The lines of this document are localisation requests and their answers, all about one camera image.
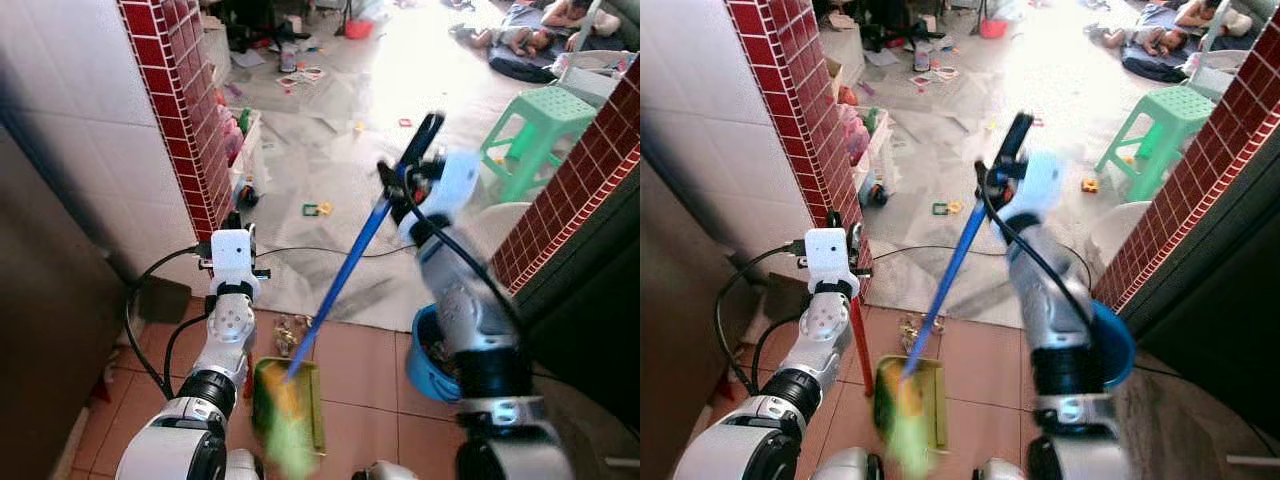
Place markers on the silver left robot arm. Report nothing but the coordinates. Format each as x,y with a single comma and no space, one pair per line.
195,425
770,425

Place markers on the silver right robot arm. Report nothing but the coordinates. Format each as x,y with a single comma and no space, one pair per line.
480,330
1055,330

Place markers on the dark blue floor mattress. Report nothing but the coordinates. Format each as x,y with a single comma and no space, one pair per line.
520,65
1150,65

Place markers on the black wheeled toy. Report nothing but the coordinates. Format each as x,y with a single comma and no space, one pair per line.
876,194
247,195

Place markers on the green and yellow toy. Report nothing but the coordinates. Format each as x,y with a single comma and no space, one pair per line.
945,208
315,210

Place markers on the small orange toy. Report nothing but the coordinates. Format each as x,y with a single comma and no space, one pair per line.
1089,185

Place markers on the pile of swept rubbish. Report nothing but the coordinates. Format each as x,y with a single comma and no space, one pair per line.
290,332
918,332

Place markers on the red plastic bowl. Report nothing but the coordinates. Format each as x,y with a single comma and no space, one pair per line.
993,28
358,29

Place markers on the green plastic stool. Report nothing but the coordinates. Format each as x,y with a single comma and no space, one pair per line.
1170,110
545,110

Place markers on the small child lying down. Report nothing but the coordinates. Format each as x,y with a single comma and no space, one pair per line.
520,40
1155,40

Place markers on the white plastic basket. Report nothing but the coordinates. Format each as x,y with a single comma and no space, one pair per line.
1215,75
590,80

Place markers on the blue plastic basin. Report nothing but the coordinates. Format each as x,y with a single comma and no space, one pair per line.
428,365
1118,345

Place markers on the person lying on mattress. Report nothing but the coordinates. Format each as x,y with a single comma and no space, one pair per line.
1210,12
575,12

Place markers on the dark brown door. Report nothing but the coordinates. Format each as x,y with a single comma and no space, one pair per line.
50,330
680,360

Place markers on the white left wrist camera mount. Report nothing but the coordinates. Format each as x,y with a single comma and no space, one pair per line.
826,255
230,255

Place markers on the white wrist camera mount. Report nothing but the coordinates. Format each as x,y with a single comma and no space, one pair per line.
230,255
1042,185
455,190
826,255

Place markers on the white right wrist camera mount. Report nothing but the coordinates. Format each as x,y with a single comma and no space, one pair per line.
455,190
1042,185

